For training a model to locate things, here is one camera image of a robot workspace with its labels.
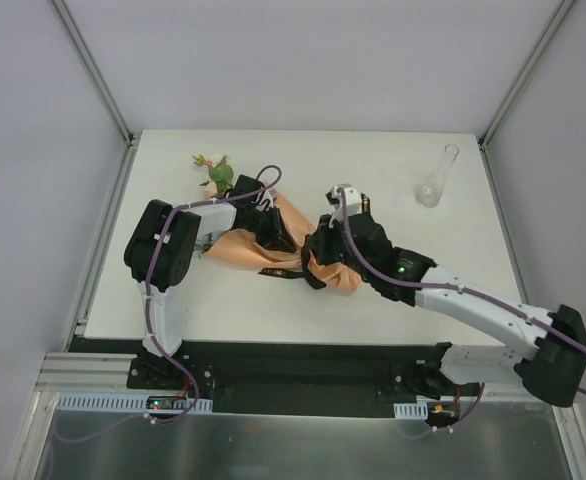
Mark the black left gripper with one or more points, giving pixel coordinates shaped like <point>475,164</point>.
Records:
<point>266,223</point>

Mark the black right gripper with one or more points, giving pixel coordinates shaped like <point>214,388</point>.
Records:
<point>328,245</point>

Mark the black printed ribbon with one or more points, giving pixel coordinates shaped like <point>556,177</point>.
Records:
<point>281,273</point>

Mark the peach wrapping paper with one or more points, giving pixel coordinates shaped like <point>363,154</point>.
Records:
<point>239,248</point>

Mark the pink flowers green leaves bunch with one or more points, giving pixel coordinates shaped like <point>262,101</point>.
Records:
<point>219,174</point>

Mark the blue artificial flower stem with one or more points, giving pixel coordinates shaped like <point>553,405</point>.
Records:
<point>202,247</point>

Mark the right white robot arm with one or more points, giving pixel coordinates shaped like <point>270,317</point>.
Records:
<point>550,345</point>

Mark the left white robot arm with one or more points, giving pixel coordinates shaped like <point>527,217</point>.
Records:
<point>160,249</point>

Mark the clear glass vase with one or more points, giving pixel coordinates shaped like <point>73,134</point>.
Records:
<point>430,191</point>

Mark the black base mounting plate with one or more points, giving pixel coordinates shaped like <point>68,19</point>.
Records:
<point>315,403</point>

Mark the right white cable duct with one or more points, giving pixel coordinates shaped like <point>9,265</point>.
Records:
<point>411,411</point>

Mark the white cable duct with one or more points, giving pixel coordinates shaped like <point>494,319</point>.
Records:
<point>131,403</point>
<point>411,411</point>

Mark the left white cable duct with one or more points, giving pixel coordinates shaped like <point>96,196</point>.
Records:
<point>131,403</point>

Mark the front aluminium rail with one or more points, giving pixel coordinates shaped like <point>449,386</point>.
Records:
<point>83,370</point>

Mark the left aluminium frame post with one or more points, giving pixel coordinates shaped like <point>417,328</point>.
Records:
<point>91,69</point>

